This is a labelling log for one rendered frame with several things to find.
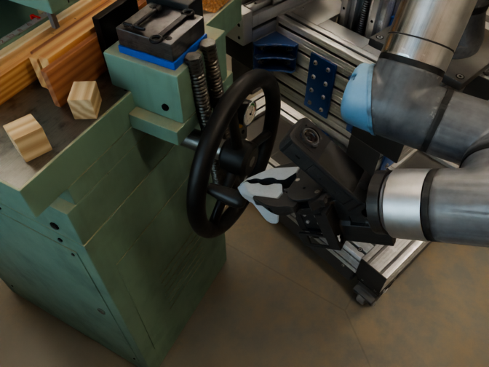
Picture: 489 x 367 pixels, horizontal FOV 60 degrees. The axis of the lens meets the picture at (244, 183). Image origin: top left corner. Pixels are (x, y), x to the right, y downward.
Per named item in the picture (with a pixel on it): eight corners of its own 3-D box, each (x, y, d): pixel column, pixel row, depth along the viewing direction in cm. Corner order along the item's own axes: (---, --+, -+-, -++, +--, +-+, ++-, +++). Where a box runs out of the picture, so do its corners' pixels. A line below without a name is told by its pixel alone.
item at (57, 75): (60, 108, 65) (46, 73, 60) (54, 105, 65) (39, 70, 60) (153, 33, 78) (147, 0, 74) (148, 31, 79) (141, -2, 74)
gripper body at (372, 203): (298, 246, 55) (390, 259, 47) (273, 196, 51) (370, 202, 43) (322, 206, 59) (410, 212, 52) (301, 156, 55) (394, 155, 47)
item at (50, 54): (63, 98, 66) (46, 59, 61) (53, 95, 67) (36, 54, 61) (134, 41, 77) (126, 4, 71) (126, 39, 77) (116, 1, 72)
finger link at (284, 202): (250, 212, 54) (310, 218, 49) (246, 204, 54) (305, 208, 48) (268, 188, 57) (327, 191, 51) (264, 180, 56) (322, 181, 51)
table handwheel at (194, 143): (302, 57, 74) (270, 196, 89) (203, 29, 80) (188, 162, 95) (220, 101, 51) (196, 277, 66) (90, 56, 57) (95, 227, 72)
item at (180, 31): (175, 70, 61) (169, 36, 57) (113, 50, 64) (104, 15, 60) (220, 28, 68) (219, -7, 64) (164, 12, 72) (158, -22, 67)
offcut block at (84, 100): (80, 100, 66) (73, 81, 63) (102, 100, 66) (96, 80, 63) (74, 119, 63) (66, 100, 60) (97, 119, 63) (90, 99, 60)
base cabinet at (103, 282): (153, 379, 125) (83, 251, 71) (10, 293, 142) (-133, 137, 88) (228, 259, 150) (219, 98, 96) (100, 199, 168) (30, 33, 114)
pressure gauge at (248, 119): (244, 137, 102) (244, 111, 96) (231, 132, 103) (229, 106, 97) (256, 122, 106) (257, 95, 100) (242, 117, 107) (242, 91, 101)
